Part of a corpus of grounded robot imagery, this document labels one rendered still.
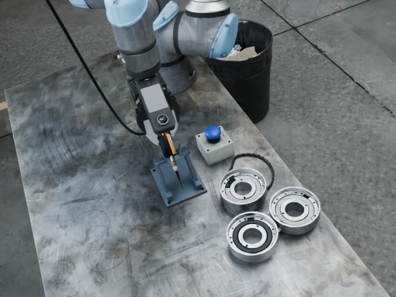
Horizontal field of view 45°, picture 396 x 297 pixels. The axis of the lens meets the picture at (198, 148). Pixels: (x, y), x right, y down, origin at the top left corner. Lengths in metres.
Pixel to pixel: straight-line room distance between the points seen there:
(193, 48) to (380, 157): 1.25
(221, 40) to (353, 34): 1.85
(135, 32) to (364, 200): 1.45
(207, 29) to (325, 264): 0.63
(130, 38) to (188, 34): 0.39
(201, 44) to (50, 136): 0.49
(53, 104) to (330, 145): 1.32
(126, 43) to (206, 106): 0.47
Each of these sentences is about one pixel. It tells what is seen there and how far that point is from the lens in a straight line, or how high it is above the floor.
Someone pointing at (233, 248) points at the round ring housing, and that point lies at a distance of 0.97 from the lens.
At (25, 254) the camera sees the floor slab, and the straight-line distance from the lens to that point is 2.22.
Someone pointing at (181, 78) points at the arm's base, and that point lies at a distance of 1.37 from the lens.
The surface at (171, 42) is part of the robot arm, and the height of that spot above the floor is 0.97.
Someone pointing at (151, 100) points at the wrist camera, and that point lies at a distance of 0.95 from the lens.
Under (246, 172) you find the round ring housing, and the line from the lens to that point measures 1.10.
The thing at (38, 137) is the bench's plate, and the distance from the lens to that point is 1.41.
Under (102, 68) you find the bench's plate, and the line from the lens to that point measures 1.57.
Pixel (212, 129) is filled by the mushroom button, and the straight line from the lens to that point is 1.15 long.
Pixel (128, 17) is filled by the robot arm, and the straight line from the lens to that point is 0.88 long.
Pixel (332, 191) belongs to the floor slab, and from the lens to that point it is 2.13.
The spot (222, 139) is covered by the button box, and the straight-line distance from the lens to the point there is 1.16.
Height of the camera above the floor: 1.66
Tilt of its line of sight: 45 degrees down
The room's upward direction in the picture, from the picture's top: 12 degrees counter-clockwise
